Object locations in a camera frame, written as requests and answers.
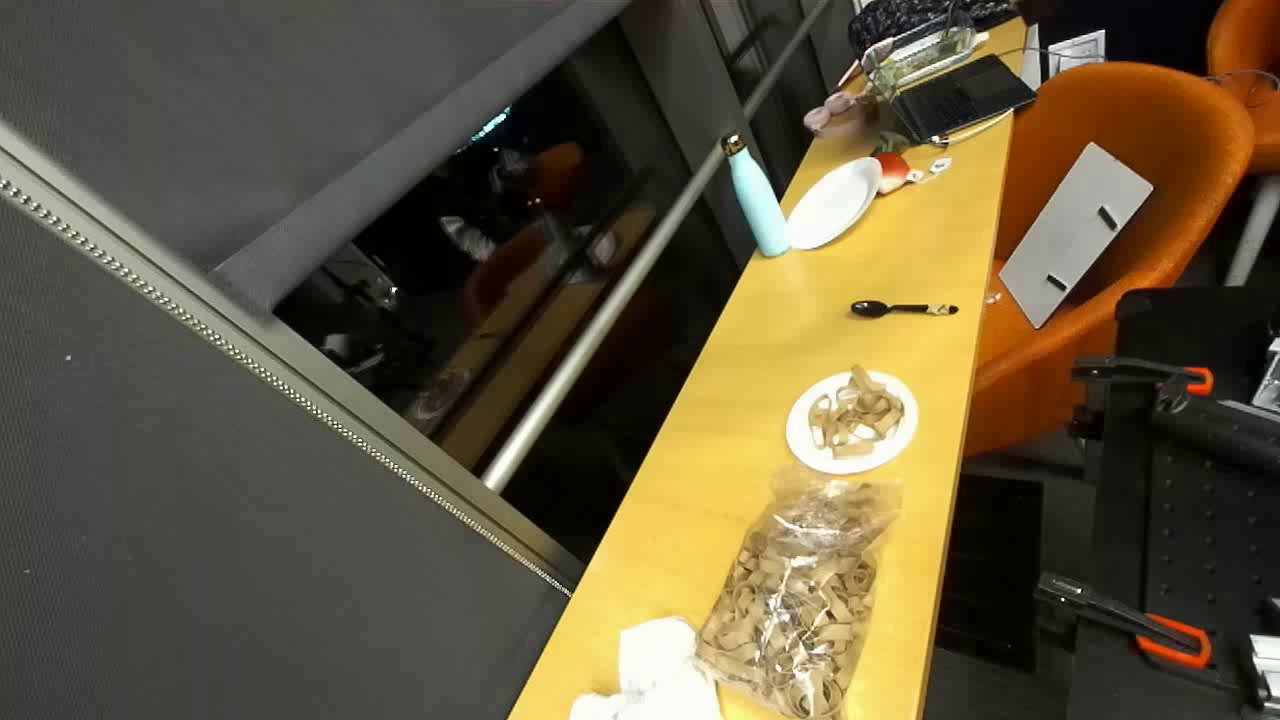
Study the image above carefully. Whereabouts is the black keyboard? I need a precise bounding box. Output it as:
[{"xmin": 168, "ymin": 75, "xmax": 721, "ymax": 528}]
[{"xmin": 845, "ymin": 0, "xmax": 1025, "ymax": 55}]

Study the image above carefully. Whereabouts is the clear plastic bag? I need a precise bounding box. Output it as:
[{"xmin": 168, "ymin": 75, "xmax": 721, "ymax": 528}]
[{"xmin": 693, "ymin": 469, "xmax": 907, "ymax": 720}]

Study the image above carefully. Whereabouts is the black perforated board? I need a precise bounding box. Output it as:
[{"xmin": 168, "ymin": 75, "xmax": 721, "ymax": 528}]
[{"xmin": 1065, "ymin": 285, "xmax": 1280, "ymax": 720}]

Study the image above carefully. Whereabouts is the black laptop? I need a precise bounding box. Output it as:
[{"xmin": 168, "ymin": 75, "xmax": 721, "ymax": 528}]
[{"xmin": 887, "ymin": 53, "xmax": 1041, "ymax": 147}]

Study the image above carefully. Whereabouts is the large white plate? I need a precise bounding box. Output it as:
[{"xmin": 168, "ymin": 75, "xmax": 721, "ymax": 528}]
[{"xmin": 780, "ymin": 152, "xmax": 885, "ymax": 255}]

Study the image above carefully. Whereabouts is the metal handrail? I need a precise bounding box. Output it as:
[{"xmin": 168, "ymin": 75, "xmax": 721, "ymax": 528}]
[{"xmin": 475, "ymin": 0, "xmax": 835, "ymax": 498}]

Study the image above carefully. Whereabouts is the red round object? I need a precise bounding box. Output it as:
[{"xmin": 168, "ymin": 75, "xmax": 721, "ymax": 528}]
[{"xmin": 872, "ymin": 147, "xmax": 914, "ymax": 200}]

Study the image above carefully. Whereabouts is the small white paper plate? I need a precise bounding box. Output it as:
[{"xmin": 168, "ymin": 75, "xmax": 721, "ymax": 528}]
[{"xmin": 783, "ymin": 367, "xmax": 922, "ymax": 482}]

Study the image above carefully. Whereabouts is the orange armchair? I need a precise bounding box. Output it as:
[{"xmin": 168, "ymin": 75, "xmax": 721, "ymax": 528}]
[
  {"xmin": 1202, "ymin": 0, "xmax": 1280, "ymax": 177},
  {"xmin": 965, "ymin": 62, "xmax": 1261, "ymax": 460}
]

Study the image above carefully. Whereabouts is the black orange bar clamp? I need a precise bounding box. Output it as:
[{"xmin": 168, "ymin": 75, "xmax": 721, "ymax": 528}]
[
  {"xmin": 1036, "ymin": 572, "xmax": 1215, "ymax": 673},
  {"xmin": 1072, "ymin": 351, "xmax": 1220, "ymax": 416}
]

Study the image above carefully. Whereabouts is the black plastic spoon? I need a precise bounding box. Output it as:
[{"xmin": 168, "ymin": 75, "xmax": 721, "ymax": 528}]
[{"xmin": 849, "ymin": 297, "xmax": 965, "ymax": 326}]

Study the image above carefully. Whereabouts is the clear glass container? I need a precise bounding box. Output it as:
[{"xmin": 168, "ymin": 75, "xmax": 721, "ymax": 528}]
[{"xmin": 858, "ymin": 19, "xmax": 990, "ymax": 99}]

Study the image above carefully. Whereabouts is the pale pink object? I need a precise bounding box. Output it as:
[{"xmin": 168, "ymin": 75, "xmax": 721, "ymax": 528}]
[{"xmin": 800, "ymin": 87, "xmax": 872, "ymax": 137}]

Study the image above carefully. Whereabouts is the small tan rubber band heap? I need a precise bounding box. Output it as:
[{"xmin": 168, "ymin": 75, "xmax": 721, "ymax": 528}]
[{"xmin": 803, "ymin": 365, "xmax": 911, "ymax": 463}]

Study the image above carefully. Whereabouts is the teal water bottle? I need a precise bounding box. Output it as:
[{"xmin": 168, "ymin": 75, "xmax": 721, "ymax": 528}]
[{"xmin": 721, "ymin": 129, "xmax": 794, "ymax": 259}]

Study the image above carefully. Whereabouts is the white paper sheet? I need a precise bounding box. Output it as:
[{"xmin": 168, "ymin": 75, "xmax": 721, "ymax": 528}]
[{"xmin": 1042, "ymin": 25, "xmax": 1112, "ymax": 79}]

